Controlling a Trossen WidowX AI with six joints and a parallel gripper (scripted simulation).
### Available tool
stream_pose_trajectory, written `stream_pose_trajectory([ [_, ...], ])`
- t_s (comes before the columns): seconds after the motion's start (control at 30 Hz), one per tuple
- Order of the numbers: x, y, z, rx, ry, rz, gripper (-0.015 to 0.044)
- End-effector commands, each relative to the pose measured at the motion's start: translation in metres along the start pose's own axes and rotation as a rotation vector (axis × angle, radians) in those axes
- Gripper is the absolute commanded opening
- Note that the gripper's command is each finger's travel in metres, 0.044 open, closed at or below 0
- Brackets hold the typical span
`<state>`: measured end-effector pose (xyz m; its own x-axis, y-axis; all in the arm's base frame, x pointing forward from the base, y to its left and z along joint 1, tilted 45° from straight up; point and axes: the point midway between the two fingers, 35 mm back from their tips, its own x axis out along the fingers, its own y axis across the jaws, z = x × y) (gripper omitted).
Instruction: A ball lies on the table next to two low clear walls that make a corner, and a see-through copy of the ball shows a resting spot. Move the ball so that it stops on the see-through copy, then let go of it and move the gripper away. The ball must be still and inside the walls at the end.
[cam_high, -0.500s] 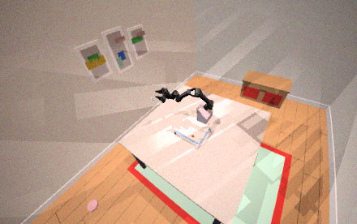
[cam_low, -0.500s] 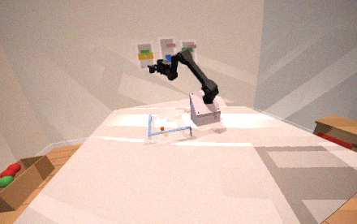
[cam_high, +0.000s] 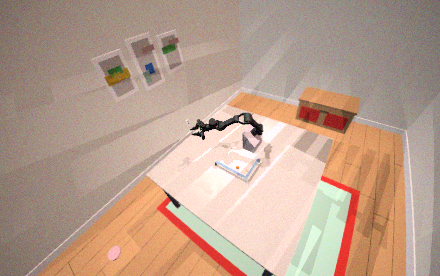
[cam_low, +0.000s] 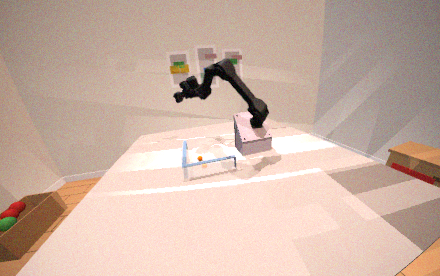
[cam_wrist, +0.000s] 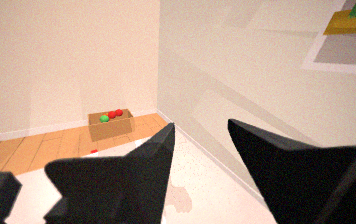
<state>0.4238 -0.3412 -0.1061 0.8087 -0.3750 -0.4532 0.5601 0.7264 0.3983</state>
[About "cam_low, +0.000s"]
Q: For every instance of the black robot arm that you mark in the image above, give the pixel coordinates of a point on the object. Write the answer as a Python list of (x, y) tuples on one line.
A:
[(225, 70)]

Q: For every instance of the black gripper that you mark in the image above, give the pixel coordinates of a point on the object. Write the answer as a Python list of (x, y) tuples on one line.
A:
[(179, 96)]

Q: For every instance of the light blue clear wall corner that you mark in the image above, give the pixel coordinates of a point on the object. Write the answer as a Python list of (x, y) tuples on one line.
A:
[(184, 165)]

